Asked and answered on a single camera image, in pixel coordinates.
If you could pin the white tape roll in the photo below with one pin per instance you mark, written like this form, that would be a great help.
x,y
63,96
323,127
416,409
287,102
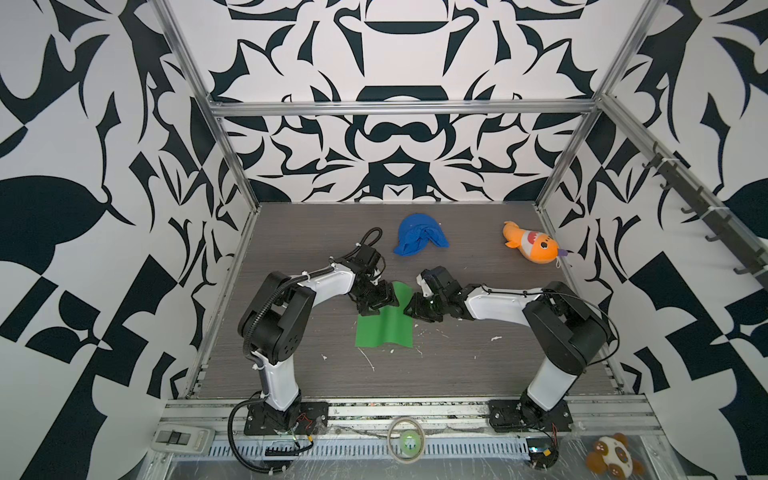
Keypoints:
x,y
396,428

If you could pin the blue crumpled cloth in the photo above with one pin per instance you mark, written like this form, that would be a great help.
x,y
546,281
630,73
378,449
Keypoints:
x,y
416,231

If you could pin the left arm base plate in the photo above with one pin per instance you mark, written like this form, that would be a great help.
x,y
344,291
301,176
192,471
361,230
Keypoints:
x,y
301,418

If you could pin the green square paper sheet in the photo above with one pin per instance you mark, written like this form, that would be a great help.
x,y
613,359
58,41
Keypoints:
x,y
390,326

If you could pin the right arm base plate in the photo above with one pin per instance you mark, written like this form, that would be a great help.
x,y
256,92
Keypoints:
x,y
523,415

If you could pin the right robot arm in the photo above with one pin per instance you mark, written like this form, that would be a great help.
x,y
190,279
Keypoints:
x,y
570,331

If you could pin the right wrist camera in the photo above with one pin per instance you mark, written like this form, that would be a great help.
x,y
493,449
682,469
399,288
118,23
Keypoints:
x,y
425,288

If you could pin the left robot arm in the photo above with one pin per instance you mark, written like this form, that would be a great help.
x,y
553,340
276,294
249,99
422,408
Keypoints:
x,y
275,322

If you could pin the orange fish plush toy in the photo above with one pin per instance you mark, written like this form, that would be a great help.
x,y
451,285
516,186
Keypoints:
x,y
535,246

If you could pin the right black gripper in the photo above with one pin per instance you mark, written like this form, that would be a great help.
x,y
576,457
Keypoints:
x,y
416,308

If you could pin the small black electronics box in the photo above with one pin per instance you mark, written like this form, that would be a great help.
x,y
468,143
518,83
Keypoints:
x,y
543,453

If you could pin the brown white plush toy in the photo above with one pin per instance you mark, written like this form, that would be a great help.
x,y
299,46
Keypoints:
x,y
611,455

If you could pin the black hook rail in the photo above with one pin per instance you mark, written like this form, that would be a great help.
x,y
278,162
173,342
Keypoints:
x,y
721,220

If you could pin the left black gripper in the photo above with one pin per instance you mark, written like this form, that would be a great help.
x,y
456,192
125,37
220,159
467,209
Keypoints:
x,y
389,299

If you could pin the aluminium front rail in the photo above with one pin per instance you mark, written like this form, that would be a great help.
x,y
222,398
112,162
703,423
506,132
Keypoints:
x,y
592,414

